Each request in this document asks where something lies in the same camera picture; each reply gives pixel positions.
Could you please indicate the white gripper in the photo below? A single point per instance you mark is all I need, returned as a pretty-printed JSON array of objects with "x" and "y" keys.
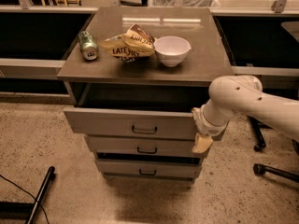
[{"x": 207, "y": 127}]

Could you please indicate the grey top drawer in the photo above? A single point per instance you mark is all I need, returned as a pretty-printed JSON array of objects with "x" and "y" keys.
[{"x": 131, "y": 123}]

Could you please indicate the grey drawer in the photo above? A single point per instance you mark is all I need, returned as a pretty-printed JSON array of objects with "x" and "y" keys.
[
  {"x": 148, "y": 169},
  {"x": 131, "y": 123},
  {"x": 142, "y": 146}
]

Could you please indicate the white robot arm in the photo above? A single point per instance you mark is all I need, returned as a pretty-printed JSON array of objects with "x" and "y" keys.
[{"x": 230, "y": 95}]

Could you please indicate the grey bottom drawer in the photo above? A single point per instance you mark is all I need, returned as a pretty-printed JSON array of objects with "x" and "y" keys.
[{"x": 148, "y": 169}]

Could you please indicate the grey drawer cabinet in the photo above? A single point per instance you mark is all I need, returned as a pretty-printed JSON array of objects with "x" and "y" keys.
[{"x": 110, "y": 83}]

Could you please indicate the grey middle drawer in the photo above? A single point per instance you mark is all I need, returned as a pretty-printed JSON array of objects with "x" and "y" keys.
[{"x": 142, "y": 146}]

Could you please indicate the black chair leg with caster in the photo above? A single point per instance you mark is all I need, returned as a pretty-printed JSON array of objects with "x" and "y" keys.
[{"x": 258, "y": 134}]

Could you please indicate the black stand leg right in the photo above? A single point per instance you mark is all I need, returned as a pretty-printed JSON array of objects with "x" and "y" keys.
[{"x": 260, "y": 169}]

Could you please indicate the black stand leg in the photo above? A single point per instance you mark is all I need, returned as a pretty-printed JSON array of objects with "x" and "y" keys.
[
  {"x": 260, "y": 169},
  {"x": 28, "y": 211}
]

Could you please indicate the white bowl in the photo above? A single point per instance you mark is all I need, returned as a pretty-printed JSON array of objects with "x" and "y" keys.
[{"x": 171, "y": 50}]

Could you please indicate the yellow chip bag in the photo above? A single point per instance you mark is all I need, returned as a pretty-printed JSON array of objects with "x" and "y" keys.
[{"x": 136, "y": 43}]

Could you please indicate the green soda can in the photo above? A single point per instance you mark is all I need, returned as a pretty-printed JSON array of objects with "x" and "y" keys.
[{"x": 88, "y": 47}]

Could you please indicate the grey metal railing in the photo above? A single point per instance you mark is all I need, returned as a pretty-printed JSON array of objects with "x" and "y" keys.
[{"x": 49, "y": 69}]

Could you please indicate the black stand leg left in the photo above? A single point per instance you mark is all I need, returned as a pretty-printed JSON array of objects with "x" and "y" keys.
[{"x": 28, "y": 211}]

